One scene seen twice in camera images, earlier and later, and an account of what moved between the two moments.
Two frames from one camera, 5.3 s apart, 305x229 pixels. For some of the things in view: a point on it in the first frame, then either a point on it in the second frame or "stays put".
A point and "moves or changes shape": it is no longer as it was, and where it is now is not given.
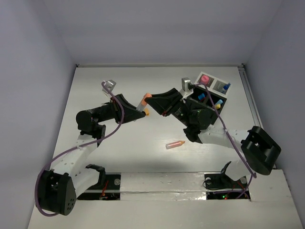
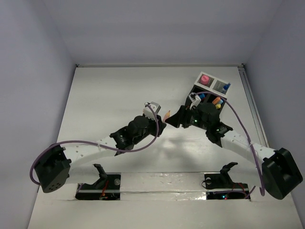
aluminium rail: [250, 97] stays put
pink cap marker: [205, 78] stays put
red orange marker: [175, 144] moves or changes shape
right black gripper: [162, 103] -> [182, 114]
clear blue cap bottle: [226, 87] stays put
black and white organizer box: [218, 89] stays put
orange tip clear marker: [141, 105] -> [214, 101]
